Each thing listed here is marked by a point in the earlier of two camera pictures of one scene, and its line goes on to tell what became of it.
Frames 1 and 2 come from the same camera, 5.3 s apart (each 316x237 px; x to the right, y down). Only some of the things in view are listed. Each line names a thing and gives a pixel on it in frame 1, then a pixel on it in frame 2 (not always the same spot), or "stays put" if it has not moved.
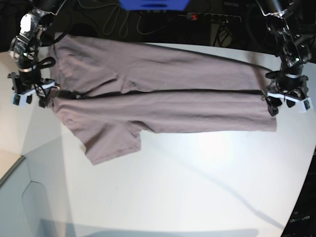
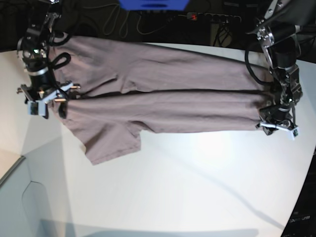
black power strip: x=211 y=18 stays put
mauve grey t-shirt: x=113 y=90 stays put
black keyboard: x=302 y=221 stays put
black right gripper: x=281 y=81 to x=276 y=113
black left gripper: x=26 y=80 to x=42 y=78
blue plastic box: x=154 y=5 stays put
